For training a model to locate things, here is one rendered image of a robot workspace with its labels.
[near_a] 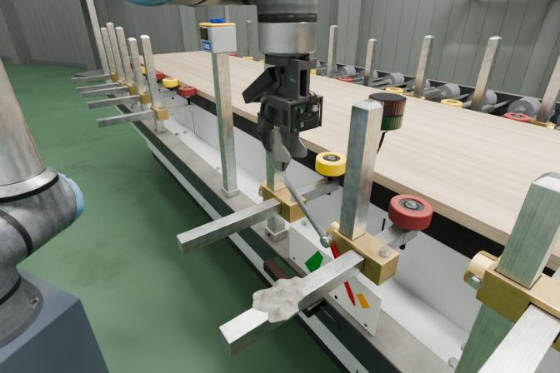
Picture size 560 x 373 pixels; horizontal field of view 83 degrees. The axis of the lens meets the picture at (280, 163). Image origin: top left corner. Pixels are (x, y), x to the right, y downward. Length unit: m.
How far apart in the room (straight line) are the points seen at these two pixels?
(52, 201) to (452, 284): 0.95
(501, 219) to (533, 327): 0.31
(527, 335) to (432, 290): 0.44
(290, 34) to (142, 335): 1.42
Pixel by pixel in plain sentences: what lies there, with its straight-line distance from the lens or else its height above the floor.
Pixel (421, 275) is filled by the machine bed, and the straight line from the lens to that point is 0.86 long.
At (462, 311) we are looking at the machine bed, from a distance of 0.85.
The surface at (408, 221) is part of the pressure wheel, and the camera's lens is 0.65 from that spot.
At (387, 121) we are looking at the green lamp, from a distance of 0.53.
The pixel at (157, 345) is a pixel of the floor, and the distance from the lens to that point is 1.59.
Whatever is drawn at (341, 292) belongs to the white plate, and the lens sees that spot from 0.70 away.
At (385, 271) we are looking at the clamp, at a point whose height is 0.85.
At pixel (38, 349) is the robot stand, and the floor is 0.56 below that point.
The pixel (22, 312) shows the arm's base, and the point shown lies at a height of 0.64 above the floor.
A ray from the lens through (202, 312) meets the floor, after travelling 1.64.
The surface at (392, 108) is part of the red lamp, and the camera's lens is 0.53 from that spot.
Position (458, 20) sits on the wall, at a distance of 5.01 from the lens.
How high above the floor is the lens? 1.25
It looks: 26 degrees down
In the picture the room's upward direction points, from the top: straight up
